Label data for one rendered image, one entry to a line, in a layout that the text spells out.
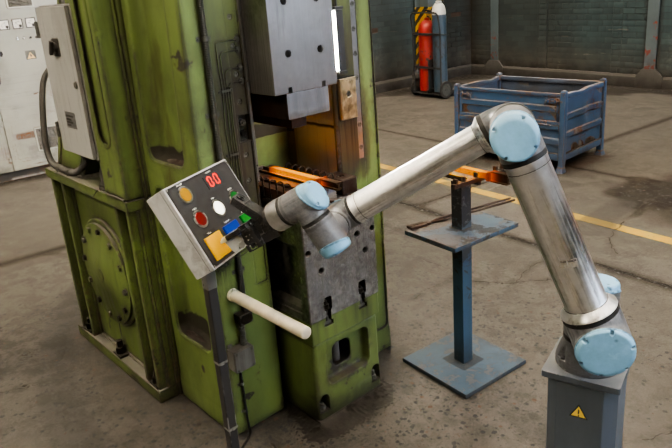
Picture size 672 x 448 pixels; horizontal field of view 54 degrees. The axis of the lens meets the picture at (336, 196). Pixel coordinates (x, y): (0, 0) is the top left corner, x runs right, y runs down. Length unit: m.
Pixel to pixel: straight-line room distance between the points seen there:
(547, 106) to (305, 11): 3.87
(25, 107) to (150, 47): 4.98
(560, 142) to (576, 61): 4.89
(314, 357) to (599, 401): 1.13
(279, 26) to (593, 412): 1.58
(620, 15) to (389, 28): 3.34
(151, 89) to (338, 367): 1.38
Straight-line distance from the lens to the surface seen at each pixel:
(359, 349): 2.94
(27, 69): 7.53
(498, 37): 11.63
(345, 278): 2.66
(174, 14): 2.33
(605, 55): 10.54
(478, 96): 6.40
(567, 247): 1.74
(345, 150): 2.80
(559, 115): 5.98
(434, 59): 9.84
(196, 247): 1.97
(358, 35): 2.81
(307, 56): 2.44
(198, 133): 2.36
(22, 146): 7.59
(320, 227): 1.78
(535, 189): 1.68
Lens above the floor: 1.73
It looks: 18 degrees down
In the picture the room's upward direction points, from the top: 4 degrees counter-clockwise
